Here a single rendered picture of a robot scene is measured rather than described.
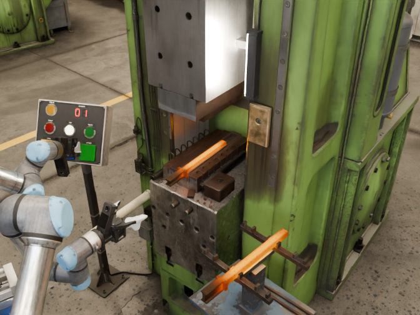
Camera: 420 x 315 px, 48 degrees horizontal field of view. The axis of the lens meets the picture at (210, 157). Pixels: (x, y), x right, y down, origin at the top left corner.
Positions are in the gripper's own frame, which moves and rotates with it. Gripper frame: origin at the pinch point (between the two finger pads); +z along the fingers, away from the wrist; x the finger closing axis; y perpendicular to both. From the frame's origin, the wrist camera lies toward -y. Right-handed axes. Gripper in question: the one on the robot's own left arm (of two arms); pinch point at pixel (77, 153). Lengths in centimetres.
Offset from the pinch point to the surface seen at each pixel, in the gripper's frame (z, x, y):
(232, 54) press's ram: -10, -65, 47
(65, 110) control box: 10.4, 12.6, 18.2
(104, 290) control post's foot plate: 61, 6, -83
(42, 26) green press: 385, 250, 128
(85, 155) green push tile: 9.6, 0.8, -1.5
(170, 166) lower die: 10.6, -39.8, -1.8
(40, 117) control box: 10.4, 24.9, 14.1
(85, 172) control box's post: 29.3, 8.8, -11.8
